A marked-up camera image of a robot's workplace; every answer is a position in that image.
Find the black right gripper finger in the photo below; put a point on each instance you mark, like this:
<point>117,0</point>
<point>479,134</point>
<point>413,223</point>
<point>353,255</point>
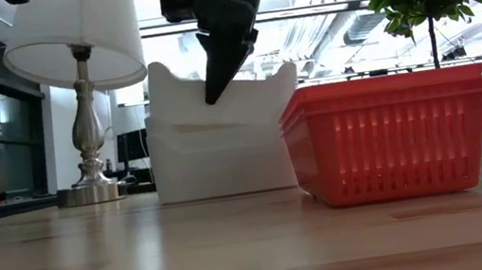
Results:
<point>223,66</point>

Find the white plastic storage bin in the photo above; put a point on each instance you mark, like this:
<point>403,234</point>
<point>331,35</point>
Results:
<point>259,98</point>
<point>222,166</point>

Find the orange slotted plastic basket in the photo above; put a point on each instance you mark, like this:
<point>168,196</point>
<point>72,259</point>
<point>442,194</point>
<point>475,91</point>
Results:
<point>392,155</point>
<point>382,83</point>

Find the black computer monitor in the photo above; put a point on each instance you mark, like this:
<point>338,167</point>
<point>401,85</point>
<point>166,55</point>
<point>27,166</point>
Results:
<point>132,145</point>

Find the silver lamp with white shade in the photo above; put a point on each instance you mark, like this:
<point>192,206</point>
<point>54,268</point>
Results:
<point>87,129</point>

